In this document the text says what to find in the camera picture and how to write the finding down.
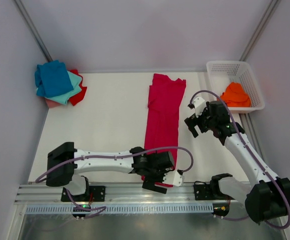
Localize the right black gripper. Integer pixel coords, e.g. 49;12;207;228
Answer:
184;102;217;138

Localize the magenta t shirt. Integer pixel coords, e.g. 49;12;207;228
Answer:
141;73;187;190

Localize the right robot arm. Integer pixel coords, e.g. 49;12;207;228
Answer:
184;97;290;229

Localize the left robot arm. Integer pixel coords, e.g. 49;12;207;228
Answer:
45;142;182;201

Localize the orange t shirt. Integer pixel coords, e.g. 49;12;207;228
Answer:
220;82;252;108

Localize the white plastic basket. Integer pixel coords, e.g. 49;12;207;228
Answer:
206;60;265;114

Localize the right black controller board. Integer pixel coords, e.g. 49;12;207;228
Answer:
212;203;230;217

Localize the black controller board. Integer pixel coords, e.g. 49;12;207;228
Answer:
72;204;91;218
212;203;230;217

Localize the left black controller board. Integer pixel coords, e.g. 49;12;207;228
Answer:
72;204;91;218

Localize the red folded t shirt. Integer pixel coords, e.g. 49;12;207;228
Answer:
69;69;88;106

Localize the teal folded t shirt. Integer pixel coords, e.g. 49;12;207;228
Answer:
50;70;83;105

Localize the pink folded t shirt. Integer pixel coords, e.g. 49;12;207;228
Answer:
45;98;61;109

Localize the blue folded t shirt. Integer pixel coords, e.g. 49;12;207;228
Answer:
34;60;74;98

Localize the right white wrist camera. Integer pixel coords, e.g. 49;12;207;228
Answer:
189;96;206;118

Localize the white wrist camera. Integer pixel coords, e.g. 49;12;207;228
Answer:
189;96;206;118
162;169;185;187

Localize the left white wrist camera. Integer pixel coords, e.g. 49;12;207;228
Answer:
162;169;185;187

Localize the slotted grey cable duct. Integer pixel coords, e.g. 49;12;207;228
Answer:
25;202;213;215

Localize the aluminium front rail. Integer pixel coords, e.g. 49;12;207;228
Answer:
14;181;288;205

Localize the aluminium rail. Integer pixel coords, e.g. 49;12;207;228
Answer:
14;181;288;205
239;113;263;158

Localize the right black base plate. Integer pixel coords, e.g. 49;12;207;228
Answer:
193;181;227;201

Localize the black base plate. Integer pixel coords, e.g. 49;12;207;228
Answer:
71;185;106;202
193;181;227;201

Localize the right side aluminium rail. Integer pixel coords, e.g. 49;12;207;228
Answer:
239;113;263;158

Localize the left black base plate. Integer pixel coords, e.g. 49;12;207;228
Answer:
71;185;106;202

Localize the right corner aluminium post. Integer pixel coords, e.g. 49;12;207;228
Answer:
239;0;282;62

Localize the corner aluminium post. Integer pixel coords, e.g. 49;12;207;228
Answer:
12;0;53;62
239;0;282;62

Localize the left corner aluminium post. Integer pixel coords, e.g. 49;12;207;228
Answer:
12;0;53;62

